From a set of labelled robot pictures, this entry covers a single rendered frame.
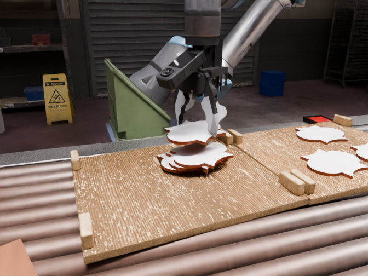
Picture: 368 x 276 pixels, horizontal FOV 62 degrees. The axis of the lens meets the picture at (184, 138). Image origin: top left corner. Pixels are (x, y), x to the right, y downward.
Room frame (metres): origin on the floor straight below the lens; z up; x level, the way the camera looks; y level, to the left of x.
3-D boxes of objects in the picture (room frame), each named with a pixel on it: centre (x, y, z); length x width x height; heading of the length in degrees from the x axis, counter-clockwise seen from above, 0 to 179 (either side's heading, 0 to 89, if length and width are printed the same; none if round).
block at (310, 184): (0.53, -0.23, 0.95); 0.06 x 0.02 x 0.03; 21
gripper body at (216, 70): (0.68, -0.04, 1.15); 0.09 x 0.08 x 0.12; 136
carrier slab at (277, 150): (0.73, -0.37, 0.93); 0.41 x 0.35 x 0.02; 111
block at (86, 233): (0.38, 0.15, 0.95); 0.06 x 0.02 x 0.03; 22
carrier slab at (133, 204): (0.58, 0.02, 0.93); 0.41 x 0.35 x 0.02; 112
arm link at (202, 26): (0.68, -0.04, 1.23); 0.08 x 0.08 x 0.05
